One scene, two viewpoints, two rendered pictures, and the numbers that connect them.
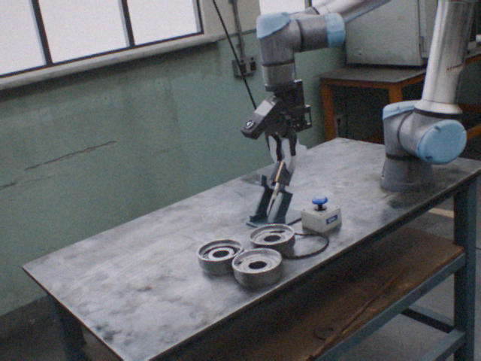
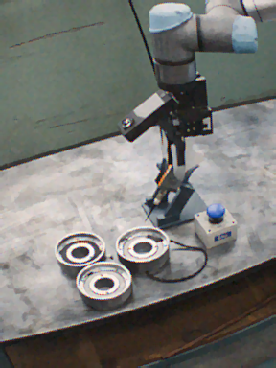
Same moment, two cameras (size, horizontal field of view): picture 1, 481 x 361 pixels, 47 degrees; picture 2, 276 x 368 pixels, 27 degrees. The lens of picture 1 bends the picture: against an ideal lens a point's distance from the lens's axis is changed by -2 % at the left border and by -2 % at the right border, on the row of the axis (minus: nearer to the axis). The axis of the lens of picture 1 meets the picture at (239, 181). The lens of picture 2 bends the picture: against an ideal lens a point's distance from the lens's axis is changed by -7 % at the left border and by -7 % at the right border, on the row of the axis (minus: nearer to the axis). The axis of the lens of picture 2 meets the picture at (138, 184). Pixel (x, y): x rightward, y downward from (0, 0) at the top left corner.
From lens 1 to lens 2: 0.55 m
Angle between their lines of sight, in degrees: 24
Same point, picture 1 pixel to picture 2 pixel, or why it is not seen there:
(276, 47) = (166, 45)
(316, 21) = (221, 25)
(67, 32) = not seen: outside the picture
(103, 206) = (81, 81)
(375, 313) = (252, 322)
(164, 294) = (15, 280)
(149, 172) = (138, 53)
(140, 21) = not seen: outside the picture
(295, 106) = (194, 106)
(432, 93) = not seen: outside the picture
